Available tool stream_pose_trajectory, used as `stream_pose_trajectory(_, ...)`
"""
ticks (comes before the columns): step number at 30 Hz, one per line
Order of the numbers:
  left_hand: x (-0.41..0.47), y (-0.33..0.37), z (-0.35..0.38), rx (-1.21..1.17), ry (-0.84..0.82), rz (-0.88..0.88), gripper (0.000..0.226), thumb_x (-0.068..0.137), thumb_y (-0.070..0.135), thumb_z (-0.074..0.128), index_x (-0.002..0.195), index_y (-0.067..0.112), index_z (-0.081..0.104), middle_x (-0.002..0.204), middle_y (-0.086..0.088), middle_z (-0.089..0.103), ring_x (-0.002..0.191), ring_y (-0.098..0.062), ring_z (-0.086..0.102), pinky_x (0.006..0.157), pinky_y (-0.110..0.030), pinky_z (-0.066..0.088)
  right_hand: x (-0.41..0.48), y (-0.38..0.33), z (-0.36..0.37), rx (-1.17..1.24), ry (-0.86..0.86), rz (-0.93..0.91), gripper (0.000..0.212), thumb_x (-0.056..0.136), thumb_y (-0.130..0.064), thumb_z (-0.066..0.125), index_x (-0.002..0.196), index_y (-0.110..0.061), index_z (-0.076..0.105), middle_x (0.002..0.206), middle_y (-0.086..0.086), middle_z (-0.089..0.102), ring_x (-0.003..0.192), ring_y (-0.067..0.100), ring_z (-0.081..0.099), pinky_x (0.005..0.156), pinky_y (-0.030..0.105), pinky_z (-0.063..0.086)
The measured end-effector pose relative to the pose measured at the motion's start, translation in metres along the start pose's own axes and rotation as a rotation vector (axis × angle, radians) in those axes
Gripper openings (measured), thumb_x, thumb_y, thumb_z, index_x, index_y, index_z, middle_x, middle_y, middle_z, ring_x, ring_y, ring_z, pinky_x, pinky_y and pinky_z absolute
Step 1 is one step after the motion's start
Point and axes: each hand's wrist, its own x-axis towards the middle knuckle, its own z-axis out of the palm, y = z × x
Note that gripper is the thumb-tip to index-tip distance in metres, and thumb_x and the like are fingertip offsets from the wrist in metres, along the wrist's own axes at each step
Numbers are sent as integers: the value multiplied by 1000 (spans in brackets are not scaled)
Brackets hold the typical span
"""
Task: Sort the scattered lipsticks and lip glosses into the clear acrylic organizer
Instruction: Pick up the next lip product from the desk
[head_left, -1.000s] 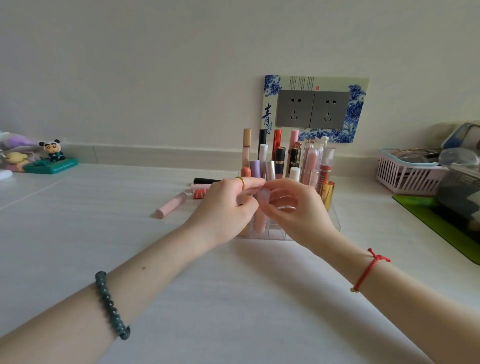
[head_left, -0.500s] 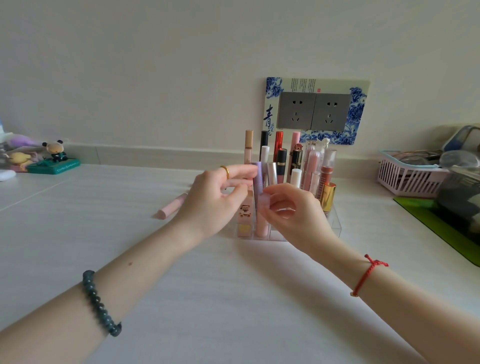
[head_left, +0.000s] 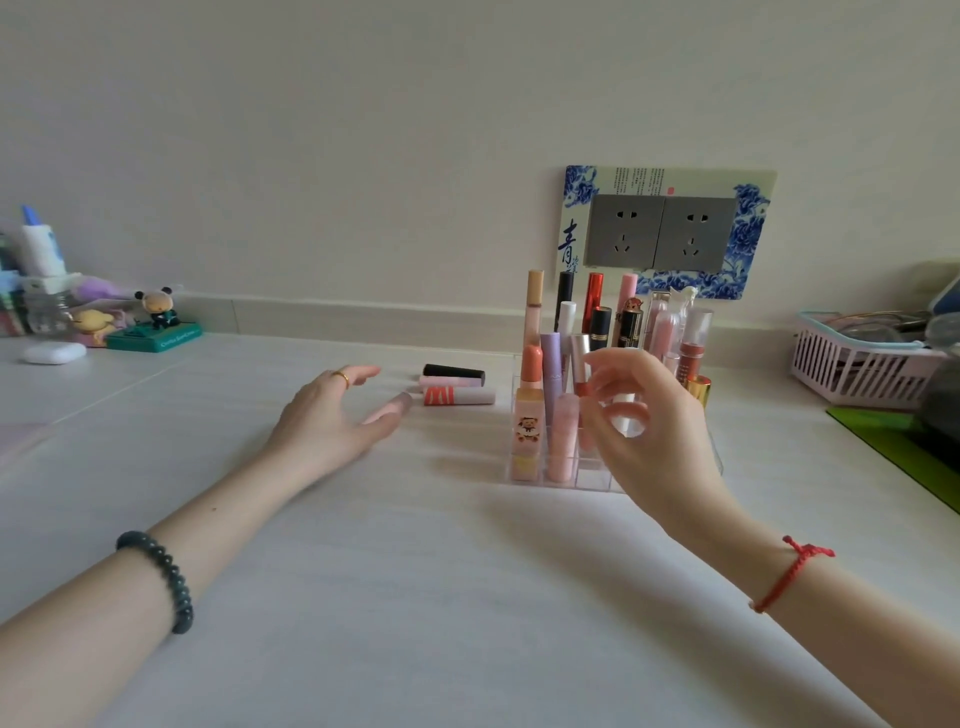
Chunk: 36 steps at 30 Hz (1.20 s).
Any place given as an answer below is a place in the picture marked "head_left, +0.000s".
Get striped brown lip tube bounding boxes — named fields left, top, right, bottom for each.
left=678, top=307, right=714, bottom=388

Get clear pen holder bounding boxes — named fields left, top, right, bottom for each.
left=0, top=269, right=28, bottom=339

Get black cap pink lipgloss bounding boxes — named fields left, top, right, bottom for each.
left=614, top=297, right=645, bottom=350

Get yellow duck figurine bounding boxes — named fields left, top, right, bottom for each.
left=71, top=308, right=121, bottom=349

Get clear plastic storage box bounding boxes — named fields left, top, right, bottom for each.
left=918, top=348, right=960, bottom=451

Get clear acrylic lipstick organizer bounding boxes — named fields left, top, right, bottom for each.
left=508, top=352, right=725, bottom=496

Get pink plastic basket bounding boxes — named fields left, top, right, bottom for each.
left=789, top=311, right=946, bottom=412

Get pink square lipstick gold band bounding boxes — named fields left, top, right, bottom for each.
left=512, top=386, right=547, bottom=483

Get lavender lipstick tube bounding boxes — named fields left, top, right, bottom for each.
left=539, top=332, right=565, bottom=459

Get panda figurine green base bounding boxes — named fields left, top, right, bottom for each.
left=104, top=287, right=204, bottom=354

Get red Colorkey lip tube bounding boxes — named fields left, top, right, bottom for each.
left=583, top=272, right=606, bottom=335

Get purple plush toy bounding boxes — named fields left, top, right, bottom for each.
left=74, top=275, right=136, bottom=303

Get person's right hand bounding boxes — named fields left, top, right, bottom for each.
left=578, top=347, right=740, bottom=538

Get person's right forearm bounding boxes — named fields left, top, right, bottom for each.
left=674, top=491, right=960, bottom=728

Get green mat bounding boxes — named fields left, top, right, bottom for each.
left=826, top=407, right=960, bottom=517

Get clear bottle white cap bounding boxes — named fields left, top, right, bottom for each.
left=18, top=272, right=82, bottom=337

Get grey wall socket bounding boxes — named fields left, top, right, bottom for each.
left=653, top=196, right=740, bottom=275
left=583, top=193, right=667, bottom=271

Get light pink round tube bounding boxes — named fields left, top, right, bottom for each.
left=546, top=392, right=582, bottom=484

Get green bead bracelet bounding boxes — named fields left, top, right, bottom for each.
left=115, top=530, right=195, bottom=636

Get red string bracelet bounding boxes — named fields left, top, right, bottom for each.
left=748, top=535, right=836, bottom=615

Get person's left forearm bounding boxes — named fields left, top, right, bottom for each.
left=0, top=442, right=316, bottom=728

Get white earbuds case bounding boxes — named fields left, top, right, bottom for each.
left=22, top=341, right=88, bottom=367

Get person's left hand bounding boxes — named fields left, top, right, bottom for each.
left=266, top=365, right=415, bottom=489

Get blue floral socket frame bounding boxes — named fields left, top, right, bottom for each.
left=554, top=164, right=778, bottom=301

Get white glue bottle blue cap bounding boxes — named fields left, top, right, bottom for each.
left=18, top=204, right=69, bottom=277

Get white tube red stripes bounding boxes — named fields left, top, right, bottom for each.
left=422, top=386, right=498, bottom=408

